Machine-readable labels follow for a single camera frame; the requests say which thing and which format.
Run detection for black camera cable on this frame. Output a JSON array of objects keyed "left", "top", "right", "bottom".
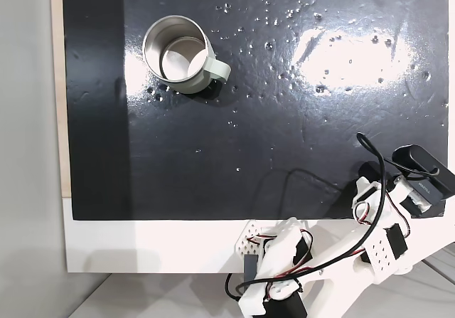
[{"left": 224, "top": 132, "right": 440, "bottom": 300}]

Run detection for black camera box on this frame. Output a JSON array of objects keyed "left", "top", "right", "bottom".
[{"left": 390, "top": 144, "right": 455, "bottom": 208}]

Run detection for mint green steel mug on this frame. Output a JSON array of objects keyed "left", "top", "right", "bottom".
[{"left": 141, "top": 15, "right": 232, "bottom": 95}]

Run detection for black table mat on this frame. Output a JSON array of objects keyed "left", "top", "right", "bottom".
[{"left": 62, "top": 0, "right": 451, "bottom": 222}]

